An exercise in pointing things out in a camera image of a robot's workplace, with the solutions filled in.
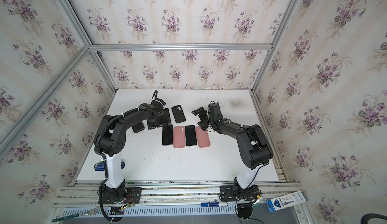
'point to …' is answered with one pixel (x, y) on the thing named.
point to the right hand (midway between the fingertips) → (199, 115)
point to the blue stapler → (100, 167)
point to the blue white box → (285, 201)
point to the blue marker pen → (213, 204)
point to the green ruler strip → (64, 217)
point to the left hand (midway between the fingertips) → (162, 125)
